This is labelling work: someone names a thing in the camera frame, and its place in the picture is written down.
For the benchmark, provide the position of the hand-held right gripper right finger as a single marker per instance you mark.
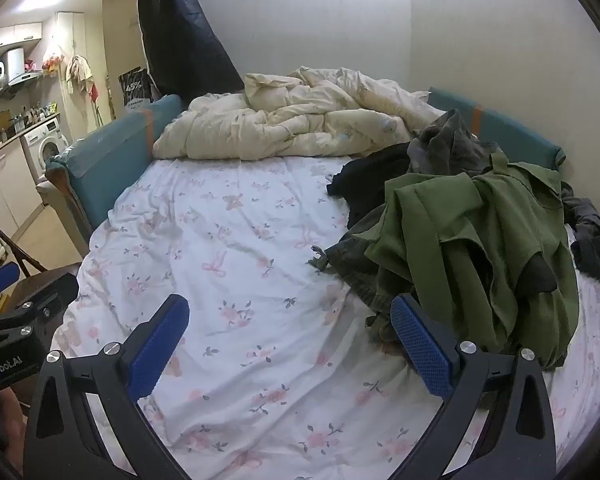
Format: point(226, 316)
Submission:
point(420, 350)

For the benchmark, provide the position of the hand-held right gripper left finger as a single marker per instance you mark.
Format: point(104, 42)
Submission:
point(160, 347)

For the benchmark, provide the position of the green pants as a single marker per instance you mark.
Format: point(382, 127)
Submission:
point(455, 220)

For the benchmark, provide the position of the camouflage pants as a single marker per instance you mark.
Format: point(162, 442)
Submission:
point(450, 145)

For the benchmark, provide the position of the person's left forearm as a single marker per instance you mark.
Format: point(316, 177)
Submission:
point(12, 410)

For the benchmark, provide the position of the yellow wooden rack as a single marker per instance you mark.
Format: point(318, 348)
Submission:
point(1, 302)

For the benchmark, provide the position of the brown folding chair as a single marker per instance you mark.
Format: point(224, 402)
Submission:
point(50, 270)

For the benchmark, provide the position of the beige kitchen base cabinets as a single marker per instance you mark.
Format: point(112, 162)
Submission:
point(5, 195)

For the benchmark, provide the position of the white floral bed sheet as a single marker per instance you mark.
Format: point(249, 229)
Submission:
point(240, 260)

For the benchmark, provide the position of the white washing machine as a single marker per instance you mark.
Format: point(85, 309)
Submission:
point(47, 147)

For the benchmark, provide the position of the row of counter bottles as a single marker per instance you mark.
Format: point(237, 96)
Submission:
point(35, 117)

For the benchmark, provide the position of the black garment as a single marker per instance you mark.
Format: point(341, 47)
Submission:
point(365, 180)

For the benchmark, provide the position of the dark grey garment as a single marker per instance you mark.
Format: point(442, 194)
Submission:
point(592, 255)

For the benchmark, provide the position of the hanging cream towel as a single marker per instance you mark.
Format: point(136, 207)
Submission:
point(79, 72)

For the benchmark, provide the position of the hanging plastic bag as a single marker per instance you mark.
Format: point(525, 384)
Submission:
point(52, 57)

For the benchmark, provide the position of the cream quilt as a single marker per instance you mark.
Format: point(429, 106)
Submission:
point(280, 120)

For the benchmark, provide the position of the dark navy hanging jacket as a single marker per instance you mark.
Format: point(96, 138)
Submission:
point(180, 35)

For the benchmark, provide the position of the teal padded bed frame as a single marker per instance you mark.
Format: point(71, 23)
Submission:
point(115, 145)

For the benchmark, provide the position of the black wall poster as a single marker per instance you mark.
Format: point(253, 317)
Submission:
point(132, 87)

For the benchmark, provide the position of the white wall cabinets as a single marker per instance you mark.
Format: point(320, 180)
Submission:
point(10, 37)

